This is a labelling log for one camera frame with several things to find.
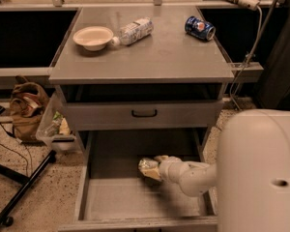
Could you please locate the open grey middle drawer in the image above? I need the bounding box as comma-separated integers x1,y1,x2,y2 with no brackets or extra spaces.
58,129,218,232

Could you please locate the brown fabric bag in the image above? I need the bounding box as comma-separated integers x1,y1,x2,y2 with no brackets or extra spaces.
10,75,49,143

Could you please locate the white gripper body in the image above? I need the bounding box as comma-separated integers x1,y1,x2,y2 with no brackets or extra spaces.
159,157,189,184

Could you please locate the blue pepsi can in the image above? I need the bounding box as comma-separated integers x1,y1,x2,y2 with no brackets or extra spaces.
185,16,216,42

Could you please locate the closed grey top drawer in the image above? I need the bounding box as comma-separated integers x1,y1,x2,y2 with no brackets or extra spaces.
62,101,223,131

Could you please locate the white paper bowl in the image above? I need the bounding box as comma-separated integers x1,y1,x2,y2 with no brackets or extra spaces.
72,26,113,51

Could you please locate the white cable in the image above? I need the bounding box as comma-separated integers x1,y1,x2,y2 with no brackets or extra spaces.
228,5,265,111

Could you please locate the grey drawer cabinet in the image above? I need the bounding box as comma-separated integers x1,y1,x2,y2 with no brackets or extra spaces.
48,5,235,232

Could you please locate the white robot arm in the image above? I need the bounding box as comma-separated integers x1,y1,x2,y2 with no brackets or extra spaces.
138,109,290,232

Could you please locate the black chair base left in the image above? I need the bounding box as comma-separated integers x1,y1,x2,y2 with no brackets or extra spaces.
0,105,56,227

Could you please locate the clear plastic water bottle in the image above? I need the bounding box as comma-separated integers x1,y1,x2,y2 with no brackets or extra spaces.
111,17,154,46

